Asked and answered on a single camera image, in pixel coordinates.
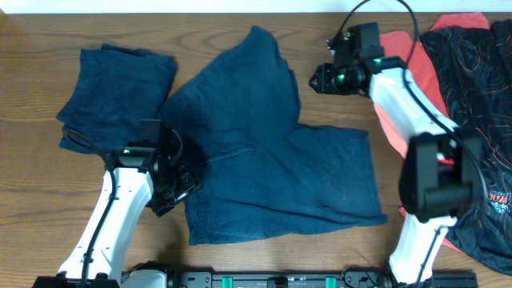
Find navy shorts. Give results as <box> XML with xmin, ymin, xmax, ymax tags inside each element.
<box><xmin>56</xmin><ymin>44</ymin><xmax>177</xmax><ymax>154</ymax></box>
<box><xmin>159</xmin><ymin>26</ymin><xmax>387</xmax><ymax>245</ymax></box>

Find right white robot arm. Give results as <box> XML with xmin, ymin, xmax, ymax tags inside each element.
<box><xmin>309</xmin><ymin>57</ymin><xmax>486</xmax><ymax>287</ymax></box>

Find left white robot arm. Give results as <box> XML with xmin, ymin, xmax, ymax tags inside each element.
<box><xmin>34</xmin><ymin>145</ymin><xmax>202</xmax><ymax>287</ymax></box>

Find red orange shorts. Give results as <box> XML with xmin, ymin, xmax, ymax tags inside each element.
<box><xmin>371</xmin><ymin>11</ymin><xmax>490</xmax><ymax>251</ymax></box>

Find folded navy shorts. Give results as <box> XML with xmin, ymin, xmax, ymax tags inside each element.
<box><xmin>56</xmin><ymin>44</ymin><xmax>177</xmax><ymax>154</ymax></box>

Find black patterned shorts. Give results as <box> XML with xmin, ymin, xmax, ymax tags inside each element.
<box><xmin>421</xmin><ymin>20</ymin><xmax>511</xmax><ymax>274</ymax></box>

